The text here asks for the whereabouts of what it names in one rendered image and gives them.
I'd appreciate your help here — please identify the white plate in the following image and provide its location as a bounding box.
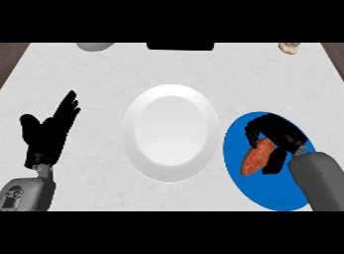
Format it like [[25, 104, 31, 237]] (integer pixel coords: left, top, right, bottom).
[[119, 83, 222, 184]]

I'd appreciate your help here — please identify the grey round bowl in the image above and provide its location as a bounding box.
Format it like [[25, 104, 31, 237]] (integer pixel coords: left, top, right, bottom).
[[75, 43, 115, 53]]

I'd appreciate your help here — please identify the black rectangular appliance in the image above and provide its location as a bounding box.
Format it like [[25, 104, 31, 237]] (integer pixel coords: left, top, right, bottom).
[[144, 43, 215, 52]]

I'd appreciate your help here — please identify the blue plate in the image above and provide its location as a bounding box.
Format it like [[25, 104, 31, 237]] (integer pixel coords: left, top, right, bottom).
[[221, 111, 317, 212]]

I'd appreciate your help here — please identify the orange sweet potato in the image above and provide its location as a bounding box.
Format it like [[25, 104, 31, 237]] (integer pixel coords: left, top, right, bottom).
[[240, 137, 276, 177]]

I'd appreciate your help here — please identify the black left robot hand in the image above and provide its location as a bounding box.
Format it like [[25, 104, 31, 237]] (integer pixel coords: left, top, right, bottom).
[[19, 89, 82, 171]]

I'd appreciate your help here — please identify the beige garlic bulb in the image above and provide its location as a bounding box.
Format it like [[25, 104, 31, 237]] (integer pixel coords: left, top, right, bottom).
[[276, 43, 301, 56]]

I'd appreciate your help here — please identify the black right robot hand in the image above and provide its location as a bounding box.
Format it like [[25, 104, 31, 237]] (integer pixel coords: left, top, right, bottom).
[[243, 113, 308, 176]]

